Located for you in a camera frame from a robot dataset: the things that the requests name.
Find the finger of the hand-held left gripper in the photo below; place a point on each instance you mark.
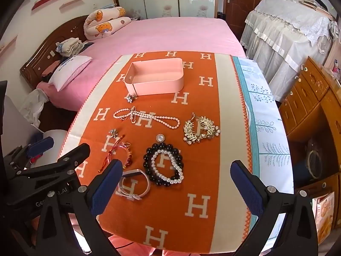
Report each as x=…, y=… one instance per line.
x=40, y=146
x=76, y=153

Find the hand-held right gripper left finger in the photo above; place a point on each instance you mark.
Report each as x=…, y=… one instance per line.
x=106, y=189

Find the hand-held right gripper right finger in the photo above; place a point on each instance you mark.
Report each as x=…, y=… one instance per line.
x=245, y=189

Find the clear white bangle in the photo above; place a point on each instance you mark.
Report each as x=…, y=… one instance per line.
x=146, y=189

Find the gold safety pin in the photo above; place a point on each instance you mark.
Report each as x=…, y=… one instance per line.
x=134, y=114

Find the gold pearl hair comb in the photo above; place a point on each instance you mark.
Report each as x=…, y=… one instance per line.
x=190, y=132

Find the pink jewelry box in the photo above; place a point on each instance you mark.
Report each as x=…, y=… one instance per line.
x=159, y=85

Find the white plastic bag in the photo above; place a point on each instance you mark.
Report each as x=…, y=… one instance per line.
x=33, y=106

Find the white tree-print tablecloth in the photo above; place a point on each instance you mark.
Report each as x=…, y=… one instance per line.
x=266, y=128

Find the orange letter-print blanket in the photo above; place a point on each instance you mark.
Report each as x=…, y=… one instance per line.
x=165, y=218

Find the tape roll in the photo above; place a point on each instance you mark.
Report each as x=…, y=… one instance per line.
x=314, y=164

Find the white pillow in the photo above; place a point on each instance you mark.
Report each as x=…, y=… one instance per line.
x=69, y=70

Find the dark wooden headboard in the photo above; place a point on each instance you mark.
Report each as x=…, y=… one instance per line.
x=40, y=53

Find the folded beige clothes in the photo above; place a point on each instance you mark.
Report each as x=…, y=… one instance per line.
x=70, y=46

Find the wooden dresser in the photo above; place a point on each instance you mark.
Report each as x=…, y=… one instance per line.
x=314, y=106

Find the bear-print rolled quilt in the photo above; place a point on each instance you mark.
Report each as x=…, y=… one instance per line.
x=104, y=25

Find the pink bed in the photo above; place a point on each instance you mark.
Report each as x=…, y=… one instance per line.
x=165, y=34

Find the white lace furniture cover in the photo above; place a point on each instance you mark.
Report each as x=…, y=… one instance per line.
x=282, y=40

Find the brown wooden door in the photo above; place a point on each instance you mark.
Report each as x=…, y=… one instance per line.
x=242, y=2

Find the pink wall shelf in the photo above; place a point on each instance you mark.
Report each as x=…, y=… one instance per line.
x=72, y=2
x=8, y=44

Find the red wall shelf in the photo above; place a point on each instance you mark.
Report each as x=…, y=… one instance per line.
x=46, y=0

